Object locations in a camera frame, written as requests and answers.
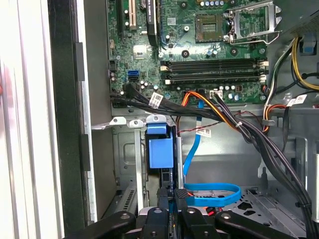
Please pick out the metal disk bay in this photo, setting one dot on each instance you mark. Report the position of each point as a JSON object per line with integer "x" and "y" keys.
{"x": 139, "y": 161}

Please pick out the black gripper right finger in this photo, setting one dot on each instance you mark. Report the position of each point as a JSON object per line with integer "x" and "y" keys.
{"x": 194, "y": 224}

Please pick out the grey power supply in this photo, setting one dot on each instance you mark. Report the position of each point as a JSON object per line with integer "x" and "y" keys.
{"x": 306, "y": 22}

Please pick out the black PC case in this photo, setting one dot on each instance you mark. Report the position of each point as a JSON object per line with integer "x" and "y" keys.
{"x": 67, "y": 99}

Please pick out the metal socket cover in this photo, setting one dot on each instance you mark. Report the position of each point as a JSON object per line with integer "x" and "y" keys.
{"x": 253, "y": 35}

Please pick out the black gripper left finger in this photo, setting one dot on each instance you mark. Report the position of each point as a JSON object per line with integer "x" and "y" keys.
{"x": 155, "y": 224}

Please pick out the CPU socket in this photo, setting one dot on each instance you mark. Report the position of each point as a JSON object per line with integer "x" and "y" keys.
{"x": 209, "y": 27}

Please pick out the white expansion slot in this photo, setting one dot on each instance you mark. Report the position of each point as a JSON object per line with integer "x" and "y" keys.
{"x": 132, "y": 15}

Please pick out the hard disk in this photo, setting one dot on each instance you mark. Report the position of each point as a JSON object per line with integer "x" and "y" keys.
{"x": 160, "y": 154}

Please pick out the black RAM slot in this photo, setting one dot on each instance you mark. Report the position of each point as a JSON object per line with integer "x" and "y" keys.
{"x": 167, "y": 81}
{"x": 174, "y": 74}
{"x": 214, "y": 62}
{"x": 214, "y": 67}

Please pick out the green motherboard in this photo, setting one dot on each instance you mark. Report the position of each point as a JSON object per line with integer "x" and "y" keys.
{"x": 189, "y": 39}

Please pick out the black graphics card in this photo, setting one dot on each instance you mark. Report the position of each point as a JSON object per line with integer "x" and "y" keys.
{"x": 152, "y": 25}

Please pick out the black expansion slot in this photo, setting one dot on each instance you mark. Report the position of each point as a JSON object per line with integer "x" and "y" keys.
{"x": 121, "y": 17}

